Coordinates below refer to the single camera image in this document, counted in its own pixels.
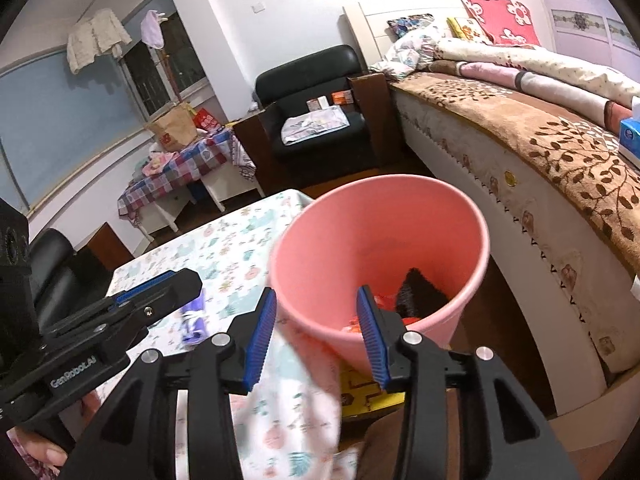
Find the checkered cloth side table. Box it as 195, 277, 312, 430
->
117, 128, 262, 242

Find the black foam net sleeve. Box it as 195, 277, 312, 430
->
395, 268, 449, 318

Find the purple wardrobe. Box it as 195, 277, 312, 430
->
544, 0, 639, 80

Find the pink plastic trash bucket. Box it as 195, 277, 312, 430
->
268, 174, 490, 375

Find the folded newspaper on armchair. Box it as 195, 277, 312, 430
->
281, 105, 349, 145

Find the black leather armchair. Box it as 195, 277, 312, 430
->
232, 44, 401, 194

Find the purple plastic bag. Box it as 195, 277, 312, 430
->
180, 290, 208, 348

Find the rolled quilt on bed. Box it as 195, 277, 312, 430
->
430, 39, 639, 132

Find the floral tablecloth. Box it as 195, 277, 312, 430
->
107, 190, 359, 479

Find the brown paper bag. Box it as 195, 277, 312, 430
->
145, 103, 198, 152

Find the bed with brown blanket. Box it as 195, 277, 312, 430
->
344, 1, 640, 416

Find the yellow box under bucket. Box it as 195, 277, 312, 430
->
340, 365, 405, 422

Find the blue tissue box on bed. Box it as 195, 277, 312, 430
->
618, 96, 640, 169

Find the red floral pillow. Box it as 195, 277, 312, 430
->
461, 0, 539, 46

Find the hanging beige jacket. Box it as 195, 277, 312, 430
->
66, 8, 132, 75

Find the black chair at left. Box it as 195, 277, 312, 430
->
29, 229, 113, 332

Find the red snack wrapper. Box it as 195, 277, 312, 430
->
342, 295, 420, 334

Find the person's left hand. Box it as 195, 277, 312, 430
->
10, 390, 101, 468

